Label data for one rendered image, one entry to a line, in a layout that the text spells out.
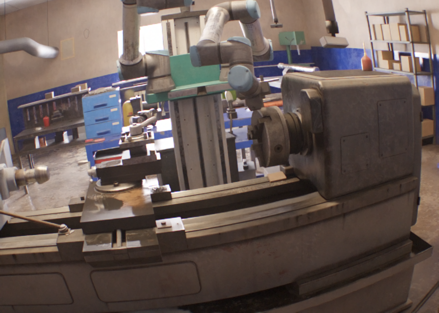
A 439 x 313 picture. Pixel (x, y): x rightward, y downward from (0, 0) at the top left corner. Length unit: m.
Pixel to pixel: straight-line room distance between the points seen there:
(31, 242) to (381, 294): 1.78
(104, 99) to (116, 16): 5.31
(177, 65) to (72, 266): 1.57
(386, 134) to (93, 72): 7.56
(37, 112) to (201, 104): 3.65
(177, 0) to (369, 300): 1.72
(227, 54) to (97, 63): 7.32
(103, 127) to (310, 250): 2.39
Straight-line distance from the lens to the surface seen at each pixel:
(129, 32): 2.35
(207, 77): 2.77
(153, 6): 1.65
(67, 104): 5.94
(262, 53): 2.59
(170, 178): 3.03
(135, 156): 1.91
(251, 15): 2.11
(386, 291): 2.19
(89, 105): 3.68
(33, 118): 6.09
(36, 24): 9.17
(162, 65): 2.55
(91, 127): 3.70
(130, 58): 2.47
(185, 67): 2.73
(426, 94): 5.55
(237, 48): 1.58
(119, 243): 1.52
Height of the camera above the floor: 1.51
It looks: 14 degrees down
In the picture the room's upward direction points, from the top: 7 degrees counter-clockwise
